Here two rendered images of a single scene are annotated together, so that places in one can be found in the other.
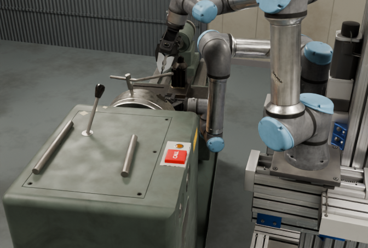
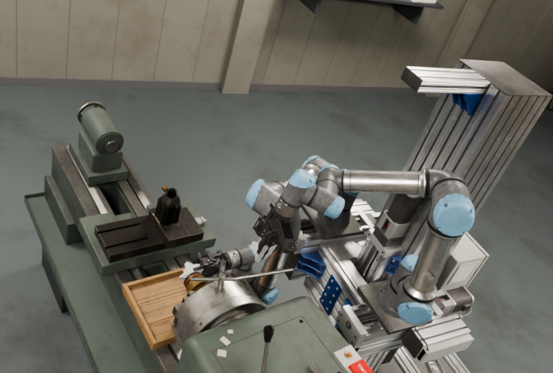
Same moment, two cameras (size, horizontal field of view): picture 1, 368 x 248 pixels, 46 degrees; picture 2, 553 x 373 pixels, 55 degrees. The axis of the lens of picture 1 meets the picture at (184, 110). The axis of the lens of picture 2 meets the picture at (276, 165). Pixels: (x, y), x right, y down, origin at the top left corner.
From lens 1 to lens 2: 154 cm
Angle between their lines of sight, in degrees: 45
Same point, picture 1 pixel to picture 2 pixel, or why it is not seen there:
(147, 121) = (290, 333)
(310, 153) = not seen: hidden behind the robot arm
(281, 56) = (442, 260)
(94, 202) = not seen: outside the picture
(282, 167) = (392, 323)
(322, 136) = not seen: hidden behind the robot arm
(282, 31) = (449, 243)
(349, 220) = (441, 346)
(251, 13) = (59, 19)
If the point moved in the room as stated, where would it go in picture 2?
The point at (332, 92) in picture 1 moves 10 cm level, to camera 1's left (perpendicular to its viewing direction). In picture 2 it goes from (393, 234) to (378, 242)
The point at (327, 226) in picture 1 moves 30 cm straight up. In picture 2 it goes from (428, 356) to (463, 306)
